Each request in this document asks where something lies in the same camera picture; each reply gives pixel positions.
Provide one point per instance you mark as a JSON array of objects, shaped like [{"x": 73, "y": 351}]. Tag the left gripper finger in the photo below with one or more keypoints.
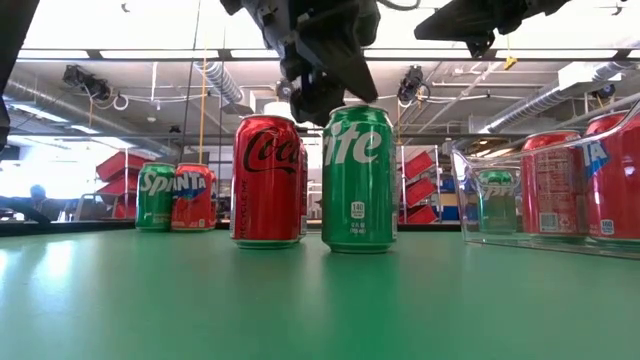
[
  {"x": 340, "y": 65},
  {"x": 315, "y": 105}
]

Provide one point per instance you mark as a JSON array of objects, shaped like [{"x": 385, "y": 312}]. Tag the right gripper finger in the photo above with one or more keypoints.
[{"x": 460, "y": 25}]

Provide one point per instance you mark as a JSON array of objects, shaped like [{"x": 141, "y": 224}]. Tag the red Coca-Cola can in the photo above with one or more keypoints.
[{"x": 265, "y": 190}]

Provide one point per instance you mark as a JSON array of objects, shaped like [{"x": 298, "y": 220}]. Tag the red Fanta can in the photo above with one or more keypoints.
[
  {"x": 617, "y": 200},
  {"x": 192, "y": 210},
  {"x": 214, "y": 200},
  {"x": 550, "y": 190}
]

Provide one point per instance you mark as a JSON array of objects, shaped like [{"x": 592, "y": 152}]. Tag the clear plastic bin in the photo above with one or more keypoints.
[{"x": 470, "y": 200}]

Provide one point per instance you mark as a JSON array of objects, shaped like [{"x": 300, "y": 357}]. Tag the black round fan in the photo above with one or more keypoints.
[{"x": 282, "y": 90}]

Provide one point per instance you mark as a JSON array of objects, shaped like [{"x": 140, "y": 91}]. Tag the white cylindrical tank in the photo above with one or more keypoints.
[{"x": 275, "y": 110}]

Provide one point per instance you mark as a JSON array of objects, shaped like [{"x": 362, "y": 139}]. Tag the yellow hanging hook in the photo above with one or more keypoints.
[{"x": 510, "y": 62}]

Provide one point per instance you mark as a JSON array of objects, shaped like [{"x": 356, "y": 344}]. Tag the black ceiling-mounted device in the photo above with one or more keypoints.
[
  {"x": 82, "y": 80},
  {"x": 604, "y": 91},
  {"x": 412, "y": 82}
]

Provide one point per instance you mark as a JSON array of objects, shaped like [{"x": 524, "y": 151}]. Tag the white shelf rack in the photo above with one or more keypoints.
[{"x": 402, "y": 200}]

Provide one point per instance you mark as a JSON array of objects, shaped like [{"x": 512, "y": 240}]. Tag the ceiling light panel row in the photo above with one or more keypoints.
[{"x": 150, "y": 54}]

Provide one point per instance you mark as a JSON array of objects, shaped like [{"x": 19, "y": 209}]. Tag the blue storage bin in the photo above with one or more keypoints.
[{"x": 450, "y": 212}]

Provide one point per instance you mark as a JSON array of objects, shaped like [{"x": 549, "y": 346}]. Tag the green table mat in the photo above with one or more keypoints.
[{"x": 200, "y": 310}]

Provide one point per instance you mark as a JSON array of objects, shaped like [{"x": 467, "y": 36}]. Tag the person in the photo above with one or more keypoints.
[{"x": 39, "y": 192}]

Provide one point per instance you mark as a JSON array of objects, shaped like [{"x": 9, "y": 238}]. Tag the white rectangular duct box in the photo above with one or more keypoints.
[{"x": 585, "y": 75}]

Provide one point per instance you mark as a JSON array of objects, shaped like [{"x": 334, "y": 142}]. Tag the large silver air duct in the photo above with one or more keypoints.
[{"x": 550, "y": 95}]

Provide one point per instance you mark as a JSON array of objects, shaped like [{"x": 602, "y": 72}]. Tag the thin silver ribbed duct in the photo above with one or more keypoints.
[{"x": 220, "y": 80}]

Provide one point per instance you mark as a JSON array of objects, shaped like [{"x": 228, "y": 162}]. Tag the black horizontal rail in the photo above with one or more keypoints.
[{"x": 425, "y": 135}]

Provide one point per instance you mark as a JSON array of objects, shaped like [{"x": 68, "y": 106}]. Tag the black aluminium table frame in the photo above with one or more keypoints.
[{"x": 75, "y": 228}]

